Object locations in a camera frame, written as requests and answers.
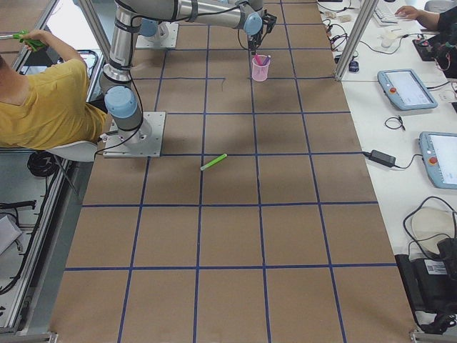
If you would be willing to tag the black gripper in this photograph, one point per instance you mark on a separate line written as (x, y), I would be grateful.
(254, 36)

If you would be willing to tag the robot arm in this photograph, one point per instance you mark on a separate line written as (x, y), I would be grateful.
(248, 16)
(151, 20)

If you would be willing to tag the pink mesh cup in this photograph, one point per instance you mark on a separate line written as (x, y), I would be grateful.
(259, 73)

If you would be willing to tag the operator hand on keyboard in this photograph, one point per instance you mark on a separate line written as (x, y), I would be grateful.
(410, 13)

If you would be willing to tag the green pen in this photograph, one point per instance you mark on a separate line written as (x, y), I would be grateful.
(213, 162)

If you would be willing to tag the upper teach pendant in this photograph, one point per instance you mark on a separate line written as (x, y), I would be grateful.
(405, 90)

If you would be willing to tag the teach pendant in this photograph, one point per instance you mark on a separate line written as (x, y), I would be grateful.
(405, 90)
(438, 150)

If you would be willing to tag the black power brick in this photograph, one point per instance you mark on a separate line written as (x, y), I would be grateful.
(382, 158)

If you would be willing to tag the white chair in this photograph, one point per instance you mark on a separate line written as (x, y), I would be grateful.
(80, 151)

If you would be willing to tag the lower teach pendant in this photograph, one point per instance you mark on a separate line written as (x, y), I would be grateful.
(438, 150)

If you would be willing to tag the person in yellow shirt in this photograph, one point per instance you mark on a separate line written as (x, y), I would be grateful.
(49, 109)

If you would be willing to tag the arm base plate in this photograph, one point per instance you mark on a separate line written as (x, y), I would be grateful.
(154, 35)
(146, 142)

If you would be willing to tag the aluminium frame post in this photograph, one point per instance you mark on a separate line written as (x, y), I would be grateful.
(366, 11)

